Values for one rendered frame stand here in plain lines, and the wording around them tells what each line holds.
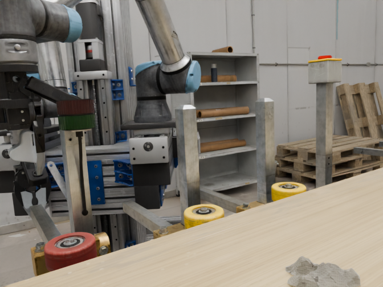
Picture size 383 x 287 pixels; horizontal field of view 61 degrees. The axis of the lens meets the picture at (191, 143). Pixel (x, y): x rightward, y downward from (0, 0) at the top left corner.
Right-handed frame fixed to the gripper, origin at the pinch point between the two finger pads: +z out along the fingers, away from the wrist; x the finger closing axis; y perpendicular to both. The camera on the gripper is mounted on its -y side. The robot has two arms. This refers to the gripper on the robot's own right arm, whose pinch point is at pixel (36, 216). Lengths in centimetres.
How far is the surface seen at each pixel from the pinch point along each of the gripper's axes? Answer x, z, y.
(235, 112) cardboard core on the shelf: -223, -10, 173
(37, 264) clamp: 4.6, -3.0, -36.3
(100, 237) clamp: -7.0, -4.2, -34.9
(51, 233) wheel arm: 0.3, -3.4, -24.6
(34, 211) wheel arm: 1.0, -3.4, -6.5
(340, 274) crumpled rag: -24, -9, -75
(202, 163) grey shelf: -205, 49, 214
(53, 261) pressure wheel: 3.2, -6.7, -44.6
